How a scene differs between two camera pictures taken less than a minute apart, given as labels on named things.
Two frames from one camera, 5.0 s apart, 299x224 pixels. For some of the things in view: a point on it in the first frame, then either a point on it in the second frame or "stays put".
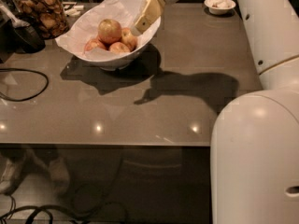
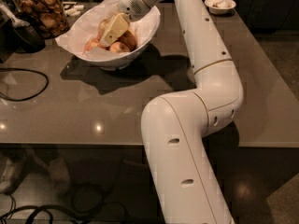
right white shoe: x=60 y=175 stays put
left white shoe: x=11 y=177 stays put
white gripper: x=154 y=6 -> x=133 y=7
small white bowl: x=220 y=5 stays put
